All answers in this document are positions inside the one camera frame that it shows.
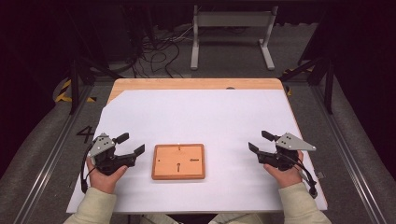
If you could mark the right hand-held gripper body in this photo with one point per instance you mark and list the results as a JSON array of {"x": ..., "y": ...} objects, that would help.
[{"x": 288, "y": 151}]

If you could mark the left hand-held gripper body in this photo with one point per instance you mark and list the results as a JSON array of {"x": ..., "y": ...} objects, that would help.
[{"x": 107, "y": 160}]

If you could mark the wooden picture frame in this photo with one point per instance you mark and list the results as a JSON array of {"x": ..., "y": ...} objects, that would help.
[{"x": 178, "y": 161}]

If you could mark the person's left hand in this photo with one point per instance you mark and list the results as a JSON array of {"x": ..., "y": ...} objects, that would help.
[{"x": 104, "y": 180}]

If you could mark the person's right hand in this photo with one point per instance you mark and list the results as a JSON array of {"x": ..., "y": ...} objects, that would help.
[{"x": 286, "y": 177}]

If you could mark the white table sheet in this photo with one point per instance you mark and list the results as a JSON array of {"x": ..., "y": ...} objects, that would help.
[{"x": 199, "y": 118}]

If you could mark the black metal stand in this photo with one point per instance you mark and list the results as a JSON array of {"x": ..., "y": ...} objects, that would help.
[
  {"x": 74, "y": 84},
  {"x": 328, "y": 87}
]

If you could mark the yellow black hazard tape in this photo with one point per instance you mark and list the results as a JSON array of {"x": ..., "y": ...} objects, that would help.
[{"x": 63, "y": 90}]

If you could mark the white metal stand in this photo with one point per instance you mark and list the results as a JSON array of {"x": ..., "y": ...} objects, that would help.
[{"x": 233, "y": 20}]

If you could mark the metal floor rail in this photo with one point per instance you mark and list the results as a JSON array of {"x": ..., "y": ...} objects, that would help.
[
  {"x": 345, "y": 149},
  {"x": 46, "y": 158}
]

